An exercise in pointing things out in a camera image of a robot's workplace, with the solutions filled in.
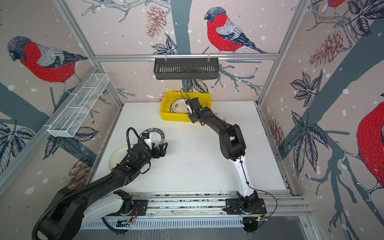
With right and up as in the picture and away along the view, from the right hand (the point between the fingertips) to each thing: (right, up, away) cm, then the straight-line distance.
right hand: (196, 116), depth 103 cm
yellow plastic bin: (+7, +13, +9) cm, 18 cm away
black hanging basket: (-7, +35, +3) cm, 36 cm away
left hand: (-20, -16, -19) cm, 32 cm away
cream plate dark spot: (-13, +8, +11) cm, 19 cm away
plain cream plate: (-50, -24, -11) cm, 56 cm away
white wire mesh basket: (-63, +1, -29) cm, 70 cm away
